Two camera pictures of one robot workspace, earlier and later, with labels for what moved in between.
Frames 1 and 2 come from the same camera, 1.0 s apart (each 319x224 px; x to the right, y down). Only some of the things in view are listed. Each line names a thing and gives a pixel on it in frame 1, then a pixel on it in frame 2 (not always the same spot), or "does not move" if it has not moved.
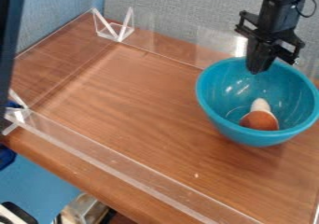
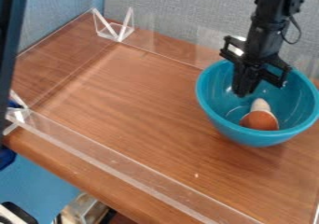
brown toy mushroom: [259, 119] does not move
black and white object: [12, 215] does not move
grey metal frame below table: [84, 210] does not move
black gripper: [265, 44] -> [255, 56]
